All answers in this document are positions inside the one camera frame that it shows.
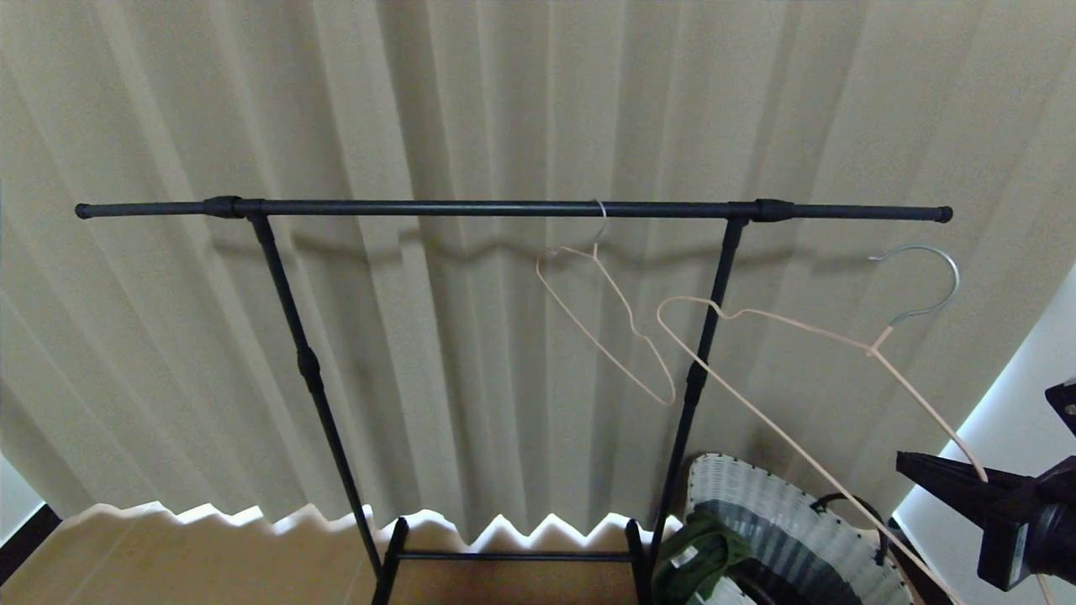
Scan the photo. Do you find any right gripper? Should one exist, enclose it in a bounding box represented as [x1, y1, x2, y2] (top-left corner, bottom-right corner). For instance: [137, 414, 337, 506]
[978, 456, 1076, 592]

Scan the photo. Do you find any pink clothes hanger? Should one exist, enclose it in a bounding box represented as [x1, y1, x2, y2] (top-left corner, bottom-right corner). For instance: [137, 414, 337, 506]
[535, 200, 678, 408]
[656, 244, 1057, 605]

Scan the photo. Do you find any white laundry basket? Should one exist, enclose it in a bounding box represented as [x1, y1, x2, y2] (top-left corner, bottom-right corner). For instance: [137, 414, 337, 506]
[684, 453, 919, 605]

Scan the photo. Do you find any black clothes rack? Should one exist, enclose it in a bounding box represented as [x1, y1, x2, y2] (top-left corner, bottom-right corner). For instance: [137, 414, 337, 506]
[74, 197, 954, 605]

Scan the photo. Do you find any green garment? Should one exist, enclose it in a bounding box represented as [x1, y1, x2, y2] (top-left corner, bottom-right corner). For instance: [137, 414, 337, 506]
[651, 512, 755, 605]

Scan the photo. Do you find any beige curtain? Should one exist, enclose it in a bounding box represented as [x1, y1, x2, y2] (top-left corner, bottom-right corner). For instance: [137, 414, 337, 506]
[0, 0, 1076, 545]

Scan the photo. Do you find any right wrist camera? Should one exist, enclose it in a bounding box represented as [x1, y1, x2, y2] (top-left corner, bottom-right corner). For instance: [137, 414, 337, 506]
[1044, 381, 1076, 435]

